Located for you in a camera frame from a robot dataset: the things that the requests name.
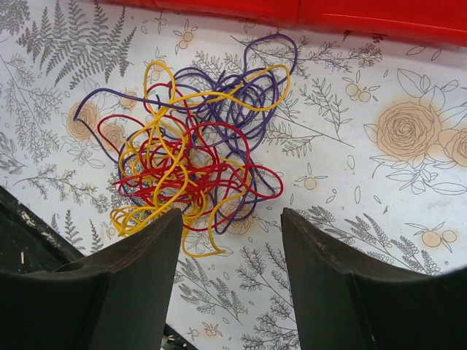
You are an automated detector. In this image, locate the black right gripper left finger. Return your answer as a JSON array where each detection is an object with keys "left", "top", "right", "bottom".
[{"left": 0, "top": 208, "right": 183, "bottom": 350}]

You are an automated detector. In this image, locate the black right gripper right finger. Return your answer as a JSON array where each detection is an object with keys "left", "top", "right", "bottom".
[{"left": 281, "top": 209, "right": 466, "bottom": 349}]

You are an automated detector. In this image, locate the purple cable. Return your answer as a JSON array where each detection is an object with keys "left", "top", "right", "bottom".
[{"left": 74, "top": 33, "right": 298, "bottom": 235}]

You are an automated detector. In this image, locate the red plastic bin middle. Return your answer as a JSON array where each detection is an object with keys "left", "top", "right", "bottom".
[{"left": 107, "top": 0, "right": 301, "bottom": 23}]

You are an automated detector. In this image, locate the red plastic bin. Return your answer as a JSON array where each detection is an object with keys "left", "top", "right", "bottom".
[
  {"left": 107, "top": 0, "right": 301, "bottom": 23},
  {"left": 297, "top": 0, "right": 466, "bottom": 46}
]

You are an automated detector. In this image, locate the red plastic bin right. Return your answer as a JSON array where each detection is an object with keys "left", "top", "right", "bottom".
[{"left": 297, "top": 0, "right": 466, "bottom": 46}]

